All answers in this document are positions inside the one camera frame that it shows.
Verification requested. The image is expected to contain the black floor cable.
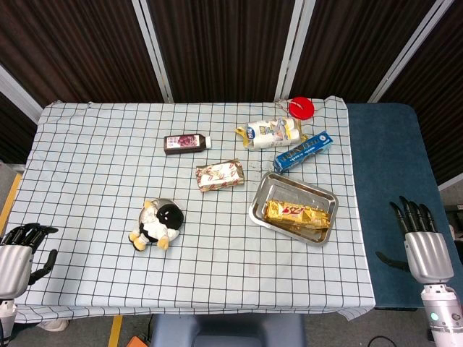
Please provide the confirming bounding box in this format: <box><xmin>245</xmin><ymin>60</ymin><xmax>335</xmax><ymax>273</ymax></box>
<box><xmin>365</xmin><ymin>335</ymin><xmax>394</xmax><ymax>347</ymax></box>

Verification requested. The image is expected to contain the dark juice bottle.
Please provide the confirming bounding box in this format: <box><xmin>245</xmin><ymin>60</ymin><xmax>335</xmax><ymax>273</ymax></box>
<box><xmin>163</xmin><ymin>133</ymin><xmax>213</xmax><ymax>156</ymax></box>

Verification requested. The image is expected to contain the black white plush doll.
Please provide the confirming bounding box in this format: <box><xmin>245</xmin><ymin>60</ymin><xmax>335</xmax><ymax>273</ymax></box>
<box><xmin>128</xmin><ymin>200</ymin><xmax>185</xmax><ymax>253</ymax></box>

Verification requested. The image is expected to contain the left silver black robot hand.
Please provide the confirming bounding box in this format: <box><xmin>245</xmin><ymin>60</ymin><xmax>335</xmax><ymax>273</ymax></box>
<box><xmin>0</xmin><ymin>223</ymin><xmax>59</xmax><ymax>299</ymax></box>

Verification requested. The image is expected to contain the blue biscuit box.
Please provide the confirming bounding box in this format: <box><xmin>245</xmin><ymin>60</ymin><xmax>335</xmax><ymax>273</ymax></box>
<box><xmin>272</xmin><ymin>130</ymin><xmax>334</xmax><ymax>173</ymax></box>

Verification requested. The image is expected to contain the gold red white snack pack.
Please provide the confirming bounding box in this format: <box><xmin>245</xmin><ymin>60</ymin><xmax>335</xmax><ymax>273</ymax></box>
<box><xmin>195</xmin><ymin>158</ymin><xmax>246</xmax><ymax>193</ymax></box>

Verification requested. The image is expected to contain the round metal plate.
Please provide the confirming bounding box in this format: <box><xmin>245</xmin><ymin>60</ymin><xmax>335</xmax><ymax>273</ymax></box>
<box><xmin>138</xmin><ymin>197</ymin><xmax>181</xmax><ymax>236</ymax></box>

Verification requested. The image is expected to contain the dark slatted partition panel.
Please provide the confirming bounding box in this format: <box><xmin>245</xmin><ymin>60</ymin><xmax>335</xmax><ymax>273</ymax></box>
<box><xmin>132</xmin><ymin>0</ymin><xmax>312</xmax><ymax>104</ymax></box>
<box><xmin>0</xmin><ymin>64</ymin><xmax>43</xmax><ymax>163</ymax></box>
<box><xmin>276</xmin><ymin>0</ymin><xmax>453</xmax><ymax>104</ymax></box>
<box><xmin>0</xmin><ymin>0</ymin><xmax>174</xmax><ymax>108</ymax></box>
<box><xmin>368</xmin><ymin>0</ymin><xmax>463</xmax><ymax>191</ymax></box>

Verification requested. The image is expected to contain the white shoe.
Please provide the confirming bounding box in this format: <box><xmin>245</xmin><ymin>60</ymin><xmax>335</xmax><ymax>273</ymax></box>
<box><xmin>35</xmin><ymin>318</ymin><xmax>69</xmax><ymax>333</ymax></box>

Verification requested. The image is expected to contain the black box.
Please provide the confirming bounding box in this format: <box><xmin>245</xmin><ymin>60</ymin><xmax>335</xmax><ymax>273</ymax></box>
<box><xmin>443</xmin><ymin>205</ymin><xmax>463</xmax><ymax>250</ymax></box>

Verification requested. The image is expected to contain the rectangular steel tray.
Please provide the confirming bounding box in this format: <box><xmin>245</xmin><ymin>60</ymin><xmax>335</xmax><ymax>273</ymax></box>
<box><xmin>249</xmin><ymin>171</ymin><xmax>339</xmax><ymax>247</ymax></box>

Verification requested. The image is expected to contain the checkered white tablecloth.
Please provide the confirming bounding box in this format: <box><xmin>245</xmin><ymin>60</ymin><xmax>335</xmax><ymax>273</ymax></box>
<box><xmin>0</xmin><ymin>95</ymin><xmax>376</xmax><ymax>322</ymax></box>

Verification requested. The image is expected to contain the white yellow snack bag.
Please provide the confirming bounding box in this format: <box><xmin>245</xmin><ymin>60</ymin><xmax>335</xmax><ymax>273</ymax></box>
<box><xmin>236</xmin><ymin>117</ymin><xmax>308</xmax><ymax>151</ymax></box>

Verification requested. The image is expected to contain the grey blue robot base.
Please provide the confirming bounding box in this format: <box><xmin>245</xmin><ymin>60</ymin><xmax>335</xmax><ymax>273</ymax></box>
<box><xmin>150</xmin><ymin>313</ymin><xmax>306</xmax><ymax>347</ymax></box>

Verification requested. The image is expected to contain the gold snack bar package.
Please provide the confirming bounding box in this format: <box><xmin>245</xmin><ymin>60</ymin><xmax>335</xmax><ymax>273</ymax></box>
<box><xmin>263</xmin><ymin>200</ymin><xmax>333</xmax><ymax>231</ymax></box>

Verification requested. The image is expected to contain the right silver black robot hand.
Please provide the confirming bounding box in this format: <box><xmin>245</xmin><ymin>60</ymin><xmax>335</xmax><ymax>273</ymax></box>
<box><xmin>375</xmin><ymin>195</ymin><xmax>455</xmax><ymax>285</ymax></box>

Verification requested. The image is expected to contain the red round lid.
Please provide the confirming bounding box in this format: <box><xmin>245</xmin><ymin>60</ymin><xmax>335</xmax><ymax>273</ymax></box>
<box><xmin>288</xmin><ymin>96</ymin><xmax>315</xmax><ymax>120</ymax></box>

